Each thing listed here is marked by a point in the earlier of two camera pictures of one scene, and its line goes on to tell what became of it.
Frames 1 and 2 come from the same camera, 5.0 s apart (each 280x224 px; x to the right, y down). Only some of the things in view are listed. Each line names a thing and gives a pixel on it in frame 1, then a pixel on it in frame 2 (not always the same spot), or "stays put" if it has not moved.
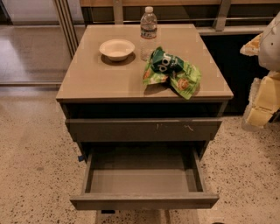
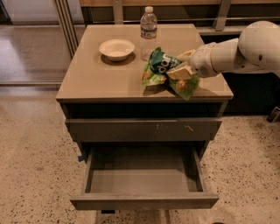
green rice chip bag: x=181 y=75 stays put
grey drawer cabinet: x=143 y=144 stays put
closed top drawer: x=143 y=129 stays put
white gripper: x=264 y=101 to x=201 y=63
